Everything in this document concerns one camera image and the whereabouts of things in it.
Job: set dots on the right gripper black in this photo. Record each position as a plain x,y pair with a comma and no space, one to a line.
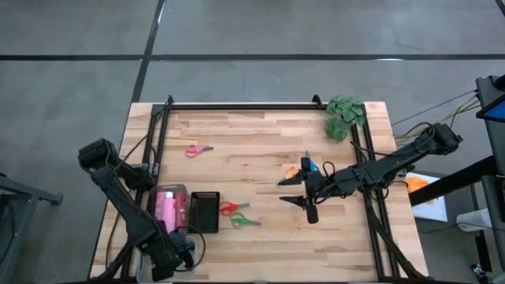
315,183

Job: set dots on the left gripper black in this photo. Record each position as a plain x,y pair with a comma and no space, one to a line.
167,260

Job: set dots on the blue paintbrush yellow ends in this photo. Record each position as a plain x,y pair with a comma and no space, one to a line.
188,248

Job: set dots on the orange scissors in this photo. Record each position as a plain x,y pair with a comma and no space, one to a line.
292,172

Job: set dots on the blue scissors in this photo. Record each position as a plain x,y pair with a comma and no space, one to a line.
314,165

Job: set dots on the light pink paint bottle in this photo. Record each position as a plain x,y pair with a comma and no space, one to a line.
169,213

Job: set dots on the red paint bottle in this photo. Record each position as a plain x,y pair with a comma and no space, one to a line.
181,209

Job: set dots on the green scissors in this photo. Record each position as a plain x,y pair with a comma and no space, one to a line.
248,223

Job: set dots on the red scissors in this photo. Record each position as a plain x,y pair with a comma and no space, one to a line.
238,206

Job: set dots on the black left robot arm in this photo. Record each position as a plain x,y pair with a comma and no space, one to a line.
126,205

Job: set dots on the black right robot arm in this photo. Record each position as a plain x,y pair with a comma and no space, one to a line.
394,161

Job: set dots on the clear plastic container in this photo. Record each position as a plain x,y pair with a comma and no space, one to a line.
144,274

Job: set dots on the black mesh basket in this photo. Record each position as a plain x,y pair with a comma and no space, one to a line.
203,213

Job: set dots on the green striped potted plant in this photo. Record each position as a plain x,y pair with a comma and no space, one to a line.
343,118

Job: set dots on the orange cloth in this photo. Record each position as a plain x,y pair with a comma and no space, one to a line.
416,184

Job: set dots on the pink scissors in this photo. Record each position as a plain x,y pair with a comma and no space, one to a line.
202,150

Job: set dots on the white sheet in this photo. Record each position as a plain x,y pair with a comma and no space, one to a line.
434,211

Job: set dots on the black diagonal beam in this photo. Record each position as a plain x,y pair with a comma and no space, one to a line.
446,185

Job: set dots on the white paper roll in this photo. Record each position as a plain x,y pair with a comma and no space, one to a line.
473,221

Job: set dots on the grey metal stand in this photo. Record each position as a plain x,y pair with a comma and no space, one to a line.
23,193

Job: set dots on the monitor with blue screen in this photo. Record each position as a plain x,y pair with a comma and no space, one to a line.
493,112

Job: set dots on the black aluminium table frame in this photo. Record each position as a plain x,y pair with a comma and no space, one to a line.
244,106

